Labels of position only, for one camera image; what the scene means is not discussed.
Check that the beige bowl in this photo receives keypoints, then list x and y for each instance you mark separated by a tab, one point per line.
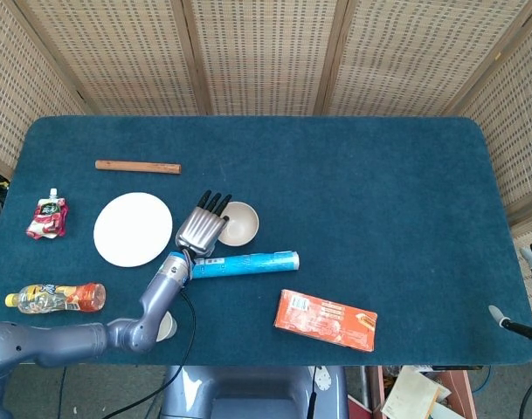
243	227

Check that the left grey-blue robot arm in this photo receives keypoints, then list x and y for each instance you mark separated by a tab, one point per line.
160	292

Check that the white round plate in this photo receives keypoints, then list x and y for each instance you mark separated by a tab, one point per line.
132	229

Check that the woven bamboo folding screen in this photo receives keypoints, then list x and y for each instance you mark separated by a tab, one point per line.
265	57

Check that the orange drink plastic bottle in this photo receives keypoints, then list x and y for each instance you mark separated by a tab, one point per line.
60	299

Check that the white paper booklet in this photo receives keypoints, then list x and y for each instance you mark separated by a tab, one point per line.
409	393

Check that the red storage box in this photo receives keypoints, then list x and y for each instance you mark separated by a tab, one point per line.
460	388

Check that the wooden rolling pin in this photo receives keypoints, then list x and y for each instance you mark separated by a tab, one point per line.
139	167

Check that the white paper cup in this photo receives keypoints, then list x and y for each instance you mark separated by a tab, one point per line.
169	327

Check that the blue felt table cover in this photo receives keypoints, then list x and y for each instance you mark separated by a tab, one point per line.
335	174

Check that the orange cardboard box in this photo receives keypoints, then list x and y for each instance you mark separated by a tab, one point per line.
326	319

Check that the blue cylindrical roll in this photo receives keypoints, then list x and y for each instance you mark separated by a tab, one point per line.
248	264

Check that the red jelly drink pouch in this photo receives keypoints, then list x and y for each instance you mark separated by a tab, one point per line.
47	216

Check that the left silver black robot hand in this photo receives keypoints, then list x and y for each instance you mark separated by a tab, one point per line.
200	231

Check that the grey-blue robot torso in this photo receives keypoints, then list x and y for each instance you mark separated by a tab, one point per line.
252	393

